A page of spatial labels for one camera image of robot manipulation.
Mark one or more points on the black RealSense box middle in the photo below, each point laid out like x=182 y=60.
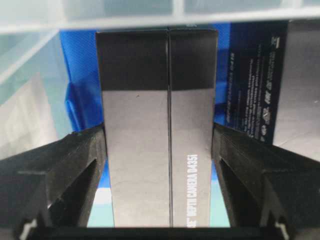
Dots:
x=273 y=83

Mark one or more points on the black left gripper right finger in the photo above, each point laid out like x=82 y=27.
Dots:
x=265 y=187

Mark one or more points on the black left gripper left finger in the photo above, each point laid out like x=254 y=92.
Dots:
x=53 y=185

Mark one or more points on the clear plastic storage case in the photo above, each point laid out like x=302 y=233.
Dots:
x=33 y=71

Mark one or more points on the black RealSense box top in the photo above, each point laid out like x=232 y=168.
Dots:
x=158 y=98

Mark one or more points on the black realsense box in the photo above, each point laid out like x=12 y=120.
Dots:
x=158 y=98
x=273 y=83

